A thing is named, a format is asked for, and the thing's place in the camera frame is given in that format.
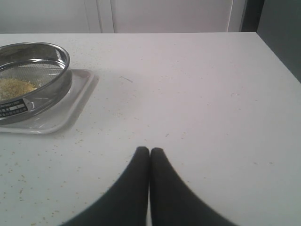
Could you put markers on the yellow millet grains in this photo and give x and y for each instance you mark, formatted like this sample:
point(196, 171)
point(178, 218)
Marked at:
point(11, 88)

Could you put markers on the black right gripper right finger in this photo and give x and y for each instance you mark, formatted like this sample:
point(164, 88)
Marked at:
point(172, 203)

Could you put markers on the white cabinet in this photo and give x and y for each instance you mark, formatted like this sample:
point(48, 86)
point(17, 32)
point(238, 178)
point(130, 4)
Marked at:
point(121, 16)

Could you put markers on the round stainless steel sieve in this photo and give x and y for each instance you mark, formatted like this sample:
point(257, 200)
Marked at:
point(34, 76)

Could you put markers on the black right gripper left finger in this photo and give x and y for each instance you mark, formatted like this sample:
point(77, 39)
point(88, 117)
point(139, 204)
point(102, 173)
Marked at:
point(126, 202)

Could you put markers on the white plastic tray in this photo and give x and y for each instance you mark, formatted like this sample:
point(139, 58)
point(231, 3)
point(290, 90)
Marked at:
point(61, 113)

